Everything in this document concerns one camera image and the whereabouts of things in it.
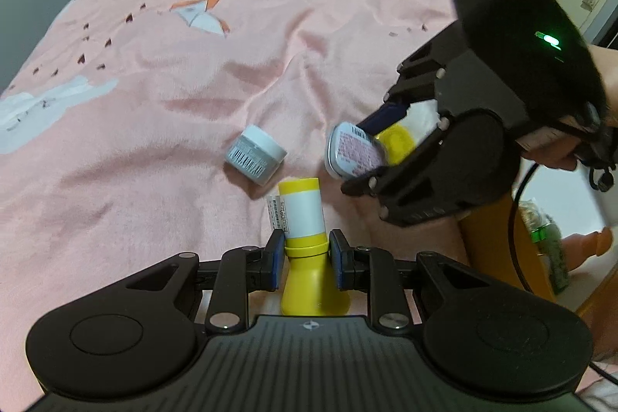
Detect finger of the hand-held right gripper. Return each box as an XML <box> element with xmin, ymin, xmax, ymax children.
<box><xmin>340</xmin><ymin>115</ymin><xmax>484</xmax><ymax>228</ymax></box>
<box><xmin>360</xmin><ymin>26</ymin><xmax>468</xmax><ymax>136</ymax></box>

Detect white crumpled cloth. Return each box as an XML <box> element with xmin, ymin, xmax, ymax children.
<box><xmin>404</xmin><ymin>100</ymin><xmax>443</xmax><ymax>139</ymax></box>

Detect green snack packet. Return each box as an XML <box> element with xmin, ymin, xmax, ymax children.
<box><xmin>523</xmin><ymin>198</ymin><xmax>571</xmax><ymax>295</ymax></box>

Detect yellow cardboard box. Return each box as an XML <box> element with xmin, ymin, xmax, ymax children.
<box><xmin>458</xmin><ymin>194</ymin><xmax>606</xmax><ymax>314</ymax></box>

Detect tan rounded object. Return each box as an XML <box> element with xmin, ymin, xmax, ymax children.
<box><xmin>566</xmin><ymin>227</ymin><xmax>615</xmax><ymax>271</ymax></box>

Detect rectangular tin with pink label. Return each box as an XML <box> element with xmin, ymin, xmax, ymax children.
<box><xmin>324</xmin><ymin>122</ymin><xmax>388</xmax><ymax>180</ymax></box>

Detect yellow tube with white label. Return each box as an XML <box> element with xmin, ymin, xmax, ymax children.
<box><xmin>265</xmin><ymin>177</ymin><xmax>351</xmax><ymax>317</ymax></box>

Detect person's right hand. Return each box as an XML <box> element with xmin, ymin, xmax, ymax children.
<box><xmin>520</xmin><ymin>44</ymin><xmax>618</xmax><ymax>172</ymax></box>

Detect yellow tape measure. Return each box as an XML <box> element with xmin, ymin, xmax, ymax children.
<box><xmin>375</xmin><ymin>125</ymin><xmax>419</xmax><ymax>165</ymax></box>

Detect small white labelled jar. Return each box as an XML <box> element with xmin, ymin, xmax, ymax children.
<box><xmin>224</xmin><ymin>125</ymin><xmax>287</xmax><ymax>187</ymax></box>

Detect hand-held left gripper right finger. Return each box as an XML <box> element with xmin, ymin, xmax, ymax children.
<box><xmin>328</xmin><ymin>229</ymin><xmax>489</xmax><ymax>336</ymax></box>

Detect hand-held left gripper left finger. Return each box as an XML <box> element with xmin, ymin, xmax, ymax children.
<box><xmin>126</xmin><ymin>229</ymin><xmax>286</xmax><ymax>336</ymax></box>

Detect black cable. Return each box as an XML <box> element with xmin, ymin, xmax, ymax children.
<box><xmin>509</xmin><ymin>158</ymin><xmax>618</xmax><ymax>386</ymax></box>

